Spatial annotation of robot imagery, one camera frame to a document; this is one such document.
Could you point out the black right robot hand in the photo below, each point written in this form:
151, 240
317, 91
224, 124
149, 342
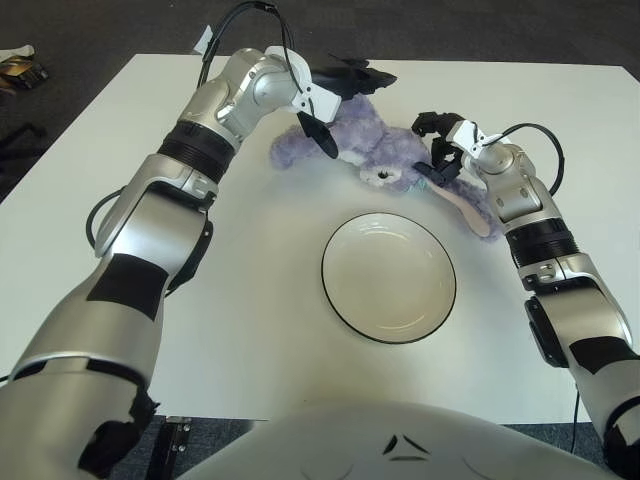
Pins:
445, 172

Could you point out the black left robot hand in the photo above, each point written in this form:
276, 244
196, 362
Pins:
350, 80

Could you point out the purple plush doll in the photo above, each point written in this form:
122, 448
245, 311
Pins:
370, 130

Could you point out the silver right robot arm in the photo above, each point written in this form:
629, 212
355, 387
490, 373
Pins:
520, 195

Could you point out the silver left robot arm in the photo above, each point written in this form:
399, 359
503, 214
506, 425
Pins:
150, 220

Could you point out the white plate black rim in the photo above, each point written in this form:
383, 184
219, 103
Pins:
390, 280

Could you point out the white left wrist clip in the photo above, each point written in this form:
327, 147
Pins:
322, 102

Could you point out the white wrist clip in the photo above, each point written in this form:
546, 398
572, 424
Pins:
467, 137
322, 102

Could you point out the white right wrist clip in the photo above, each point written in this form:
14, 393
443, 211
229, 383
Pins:
467, 137

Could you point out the silver robot torso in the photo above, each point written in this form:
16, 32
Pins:
375, 440

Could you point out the brown black floor clutter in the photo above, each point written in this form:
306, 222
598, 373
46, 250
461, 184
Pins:
22, 70

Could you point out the black chair base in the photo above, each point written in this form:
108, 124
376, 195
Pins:
20, 140

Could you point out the black table bracket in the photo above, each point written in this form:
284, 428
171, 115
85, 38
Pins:
170, 445

